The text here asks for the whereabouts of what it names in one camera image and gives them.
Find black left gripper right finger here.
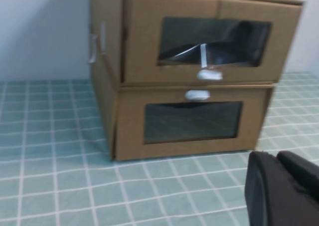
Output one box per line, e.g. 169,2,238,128
276,150,319,194

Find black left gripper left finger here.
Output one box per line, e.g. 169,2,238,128
245,151,319,226

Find cardboard drawer with window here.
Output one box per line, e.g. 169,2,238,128
120,0,304,85
115,85,269,161

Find cardboard shoe box shell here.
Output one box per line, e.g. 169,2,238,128
91,58,276,162
89,0,307,85

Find green checked tablecloth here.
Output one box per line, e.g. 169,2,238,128
0,70,319,226

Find white plastic connector clip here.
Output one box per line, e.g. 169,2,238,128
86,22,107,65

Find white plastic drawer handle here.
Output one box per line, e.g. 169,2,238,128
196,69,224,82
184,89,211,102

